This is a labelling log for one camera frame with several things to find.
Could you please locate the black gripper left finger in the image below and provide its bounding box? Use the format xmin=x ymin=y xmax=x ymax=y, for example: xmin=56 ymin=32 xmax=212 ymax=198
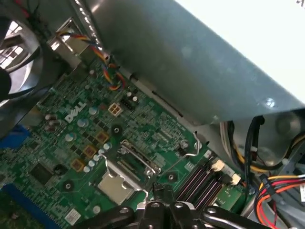
xmin=78 ymin=183 xmax=170 ymax=229

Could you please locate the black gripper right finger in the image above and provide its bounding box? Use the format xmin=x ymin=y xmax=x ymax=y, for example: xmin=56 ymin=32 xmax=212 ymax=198
xmin=166 ymin=186 xmax=265 ymax=229

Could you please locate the silver green CPU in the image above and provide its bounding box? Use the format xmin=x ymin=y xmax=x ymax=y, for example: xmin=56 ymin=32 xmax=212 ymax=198
xmin=99 ymin=173 xmax=135 ymax=205

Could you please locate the metal socket cover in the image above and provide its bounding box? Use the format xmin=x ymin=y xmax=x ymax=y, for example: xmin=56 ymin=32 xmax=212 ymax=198
xmin=97 ymin=140 xmax=162 ymax=194

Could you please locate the black RAM slot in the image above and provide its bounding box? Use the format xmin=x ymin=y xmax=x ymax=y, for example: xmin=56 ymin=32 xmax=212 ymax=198
xmin=188 ymin=159 xmax=221 ymax=201
xmin=177 ymin=152 xmax=213 ymax=194

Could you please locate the black open PC case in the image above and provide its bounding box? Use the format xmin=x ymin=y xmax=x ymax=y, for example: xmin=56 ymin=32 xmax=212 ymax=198
xmin=0 ymin=0 xmax=305 ymax=229

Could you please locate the green Dell motherboard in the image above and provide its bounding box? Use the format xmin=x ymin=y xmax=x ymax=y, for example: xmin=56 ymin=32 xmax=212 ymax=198
xmin=0 ymin=68 xmax=254 ymax=229

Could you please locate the white power connector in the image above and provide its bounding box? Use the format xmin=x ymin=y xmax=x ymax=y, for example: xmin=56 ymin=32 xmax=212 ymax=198
xmin=107 ymin=102 xmax=122 ymax=118

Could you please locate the blue expansion slot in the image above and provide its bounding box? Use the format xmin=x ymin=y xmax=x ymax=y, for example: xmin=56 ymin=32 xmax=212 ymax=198
xmin=0 ymin=185 xmax=63 ymax=229

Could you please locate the grey power supply unit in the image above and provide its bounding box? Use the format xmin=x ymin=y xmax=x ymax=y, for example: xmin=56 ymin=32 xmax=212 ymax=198
xmin=69 ymin=0 xmax=305 ymax=127

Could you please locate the blue board connector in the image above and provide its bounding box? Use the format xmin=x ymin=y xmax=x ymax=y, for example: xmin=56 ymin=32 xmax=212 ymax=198
xmin=0 ymin=124 xmax=32 ymax=150

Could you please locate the silver rear port block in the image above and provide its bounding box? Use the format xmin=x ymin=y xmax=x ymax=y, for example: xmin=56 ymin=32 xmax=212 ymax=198
xmin=46 ymin=18 xmax=96 ymax=72

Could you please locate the black case fan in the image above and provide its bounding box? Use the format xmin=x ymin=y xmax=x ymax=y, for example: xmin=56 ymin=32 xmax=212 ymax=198
xmin=0 ymin=14 xmax=47 ymax=105

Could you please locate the metal wire locking lever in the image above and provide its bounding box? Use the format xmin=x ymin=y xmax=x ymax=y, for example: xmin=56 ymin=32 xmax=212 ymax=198
xmin=157 ymin=131 xmax=201 ymax=177

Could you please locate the black cable bundle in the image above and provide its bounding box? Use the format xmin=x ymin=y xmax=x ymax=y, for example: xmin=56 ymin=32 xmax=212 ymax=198
xmin=243 ymin=115 xmax=266 ymax=191

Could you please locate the orange wire bundle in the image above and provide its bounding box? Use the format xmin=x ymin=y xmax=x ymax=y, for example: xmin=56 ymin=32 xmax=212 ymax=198
xmin=252 ymin=174 xmax=305 ymax=229

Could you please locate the multicolour fan wire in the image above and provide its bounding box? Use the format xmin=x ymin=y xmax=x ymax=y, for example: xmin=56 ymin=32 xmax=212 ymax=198
xmin=56 ymin=32 xmax=126 ymax=92

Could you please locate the red twisted wire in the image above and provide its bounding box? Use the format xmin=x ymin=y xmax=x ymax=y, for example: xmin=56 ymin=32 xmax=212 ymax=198
xmin=13 ymin=0 xmax=34 ymax=19

